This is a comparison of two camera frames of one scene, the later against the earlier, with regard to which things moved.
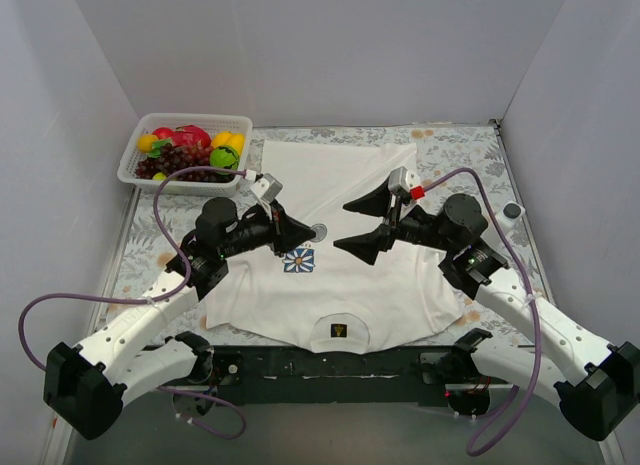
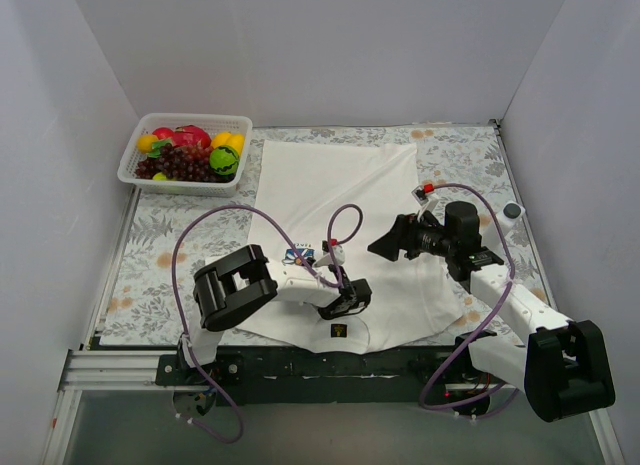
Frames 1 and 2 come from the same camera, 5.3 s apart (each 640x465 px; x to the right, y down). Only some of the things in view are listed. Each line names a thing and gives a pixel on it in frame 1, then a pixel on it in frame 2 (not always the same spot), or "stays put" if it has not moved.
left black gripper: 275,227 → 342,308
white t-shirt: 320,296 stays put
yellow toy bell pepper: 228,138 stays put
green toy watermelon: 224,157 stays put
